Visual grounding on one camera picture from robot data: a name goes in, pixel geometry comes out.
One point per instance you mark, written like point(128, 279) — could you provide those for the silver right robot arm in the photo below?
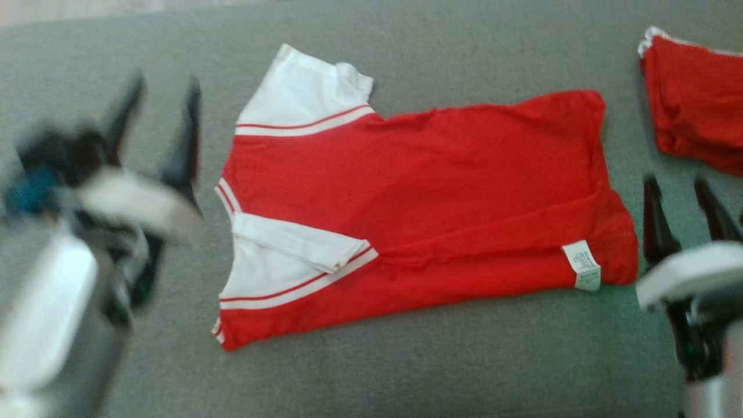
point(717, 400)

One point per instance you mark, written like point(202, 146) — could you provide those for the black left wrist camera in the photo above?
point(64, 157)

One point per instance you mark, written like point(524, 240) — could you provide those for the grey fabric sofa seat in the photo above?
point(406, 371)

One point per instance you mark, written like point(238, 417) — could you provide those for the red shorts with white stripes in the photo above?
point(696, 98)

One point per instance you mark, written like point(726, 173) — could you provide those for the red white polo shirt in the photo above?
point(435, 186)

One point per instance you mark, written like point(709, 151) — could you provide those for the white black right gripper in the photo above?
point(691, 273)

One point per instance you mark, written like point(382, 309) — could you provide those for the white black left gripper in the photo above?
point(139, 203)

